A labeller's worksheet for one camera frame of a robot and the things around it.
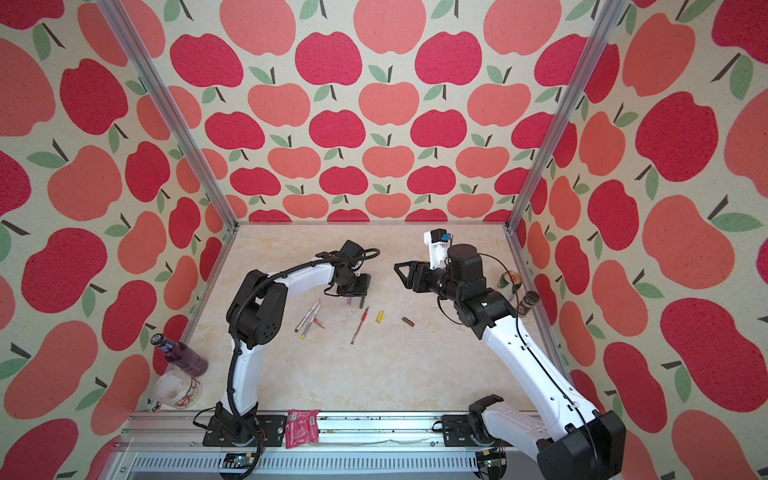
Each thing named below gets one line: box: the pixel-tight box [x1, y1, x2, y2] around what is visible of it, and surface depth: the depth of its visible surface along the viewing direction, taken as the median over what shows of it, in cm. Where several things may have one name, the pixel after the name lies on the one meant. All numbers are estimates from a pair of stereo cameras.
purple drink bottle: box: [150, 333, 209, 378], surface depth 77 cm
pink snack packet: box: [285, 409, 320, 449], surface depth 76 cm
